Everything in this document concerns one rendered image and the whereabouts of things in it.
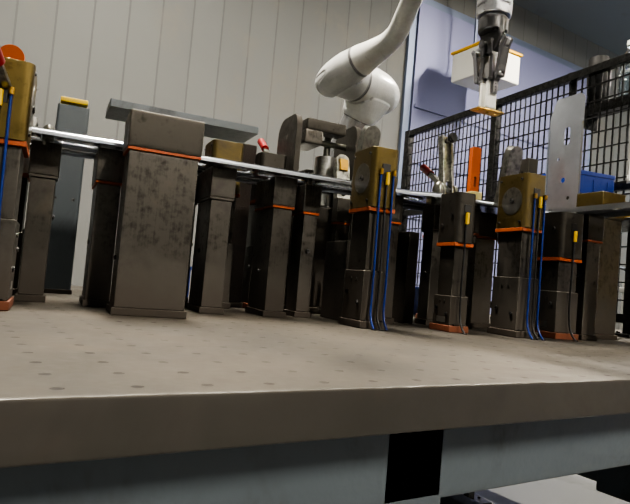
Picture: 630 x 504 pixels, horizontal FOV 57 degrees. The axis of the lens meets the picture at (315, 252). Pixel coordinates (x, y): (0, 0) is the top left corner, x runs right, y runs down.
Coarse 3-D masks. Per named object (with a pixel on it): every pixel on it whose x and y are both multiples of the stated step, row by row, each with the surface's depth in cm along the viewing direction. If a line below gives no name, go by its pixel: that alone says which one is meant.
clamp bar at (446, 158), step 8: (440, 136) 163; (448, 136) 160; (456, 136) 160; (440, 144) 163; (448, 144) 164; (440, 152) 162; (448, 152) 163; (440, 160) 162; (448, 160) 163; (440, 168) 161; (448, 168) 162; (440, 176) 161; (448, 176) 162; (448, 184) 162
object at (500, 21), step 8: (488, 16) 147; (496, 16) 147; (504, 16) 147; (480, 24) 149; (488, 24) 147; (496, 24) 147; (504, 24) 147; (480, 32) 150; (488, 32) 150; (496, 32) 147; (504, 32) 147; (480, 40) 153; (496, 40) 147; (480, 48) 152; (496, 48) 148
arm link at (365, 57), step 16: (400, 0) 158; (416, 0) 153; (400, 16) 160; (384, 32) 172; (400, 32) 166; (352, 48) 179; (368, 48) 175; (384, 48) 173; (352, 64) 179; (368, 64) 178
